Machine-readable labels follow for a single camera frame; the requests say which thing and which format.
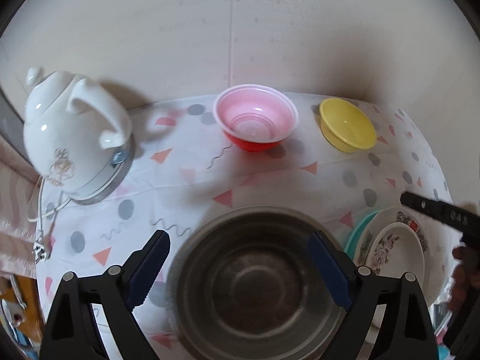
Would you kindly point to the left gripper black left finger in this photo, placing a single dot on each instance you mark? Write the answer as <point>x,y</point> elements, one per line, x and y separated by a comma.
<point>71,329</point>

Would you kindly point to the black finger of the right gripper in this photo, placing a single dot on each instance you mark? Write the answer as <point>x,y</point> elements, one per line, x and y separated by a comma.
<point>453,216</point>

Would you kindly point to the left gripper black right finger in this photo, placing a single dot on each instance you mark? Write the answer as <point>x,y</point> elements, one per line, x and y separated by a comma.
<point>406,331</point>

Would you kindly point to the white dragon pattern plate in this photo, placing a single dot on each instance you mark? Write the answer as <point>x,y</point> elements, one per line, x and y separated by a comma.
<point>398,215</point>

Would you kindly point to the white oval floral dish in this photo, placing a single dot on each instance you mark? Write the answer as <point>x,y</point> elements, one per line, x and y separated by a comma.
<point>397,250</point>

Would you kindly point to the teal round plate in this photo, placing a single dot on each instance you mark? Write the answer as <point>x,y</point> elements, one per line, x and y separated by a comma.
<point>354,237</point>

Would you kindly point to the yellow plastic bowl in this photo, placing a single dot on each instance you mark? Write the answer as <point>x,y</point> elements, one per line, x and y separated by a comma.
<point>345,126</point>

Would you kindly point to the stainless steel bowl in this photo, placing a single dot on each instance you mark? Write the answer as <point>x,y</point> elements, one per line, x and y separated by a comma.
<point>244,286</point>

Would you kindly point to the red pink plastic bowl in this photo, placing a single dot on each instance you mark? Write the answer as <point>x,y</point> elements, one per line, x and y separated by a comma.
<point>255,118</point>

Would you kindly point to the person right hand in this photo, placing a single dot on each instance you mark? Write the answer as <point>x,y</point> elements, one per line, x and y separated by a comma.
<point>460,282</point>

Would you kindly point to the white patterned tablecloth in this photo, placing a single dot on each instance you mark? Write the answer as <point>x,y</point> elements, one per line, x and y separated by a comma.
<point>188,172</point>

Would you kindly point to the white ceramic electric kettle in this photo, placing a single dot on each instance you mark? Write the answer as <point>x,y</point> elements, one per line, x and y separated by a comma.
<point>78,137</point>

